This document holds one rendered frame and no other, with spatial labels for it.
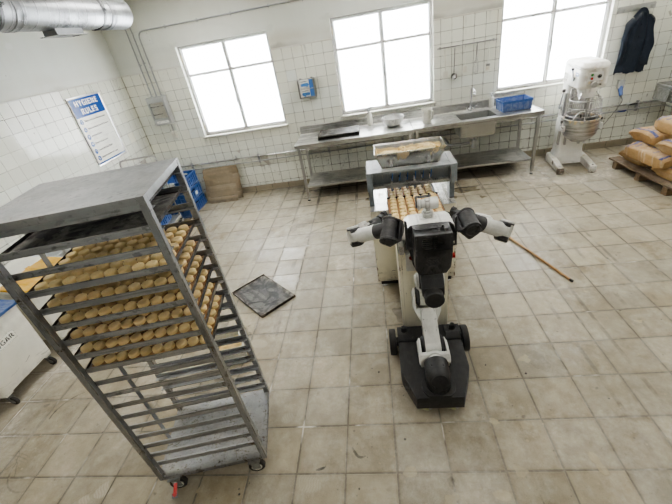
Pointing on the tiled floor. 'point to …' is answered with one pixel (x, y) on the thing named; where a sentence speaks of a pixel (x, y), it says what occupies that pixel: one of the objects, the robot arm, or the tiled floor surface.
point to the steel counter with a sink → (452, 116)
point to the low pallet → (643, 173)
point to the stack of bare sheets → (263, 295)
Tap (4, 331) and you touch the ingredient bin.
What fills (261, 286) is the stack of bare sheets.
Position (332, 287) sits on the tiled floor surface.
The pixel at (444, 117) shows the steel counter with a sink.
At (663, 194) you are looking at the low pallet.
